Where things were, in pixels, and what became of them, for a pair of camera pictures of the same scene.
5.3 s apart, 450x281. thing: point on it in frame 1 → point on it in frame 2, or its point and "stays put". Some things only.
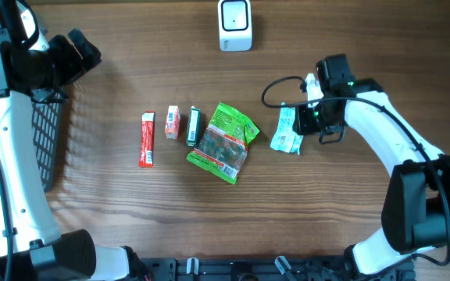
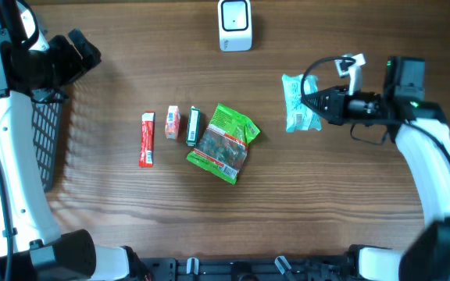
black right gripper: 304,126 → 336,110
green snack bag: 222,147 stays put
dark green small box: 193,126 stays put
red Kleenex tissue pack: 173,122 stays put
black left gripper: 76,65 stays put
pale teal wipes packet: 287,138 → 299,116
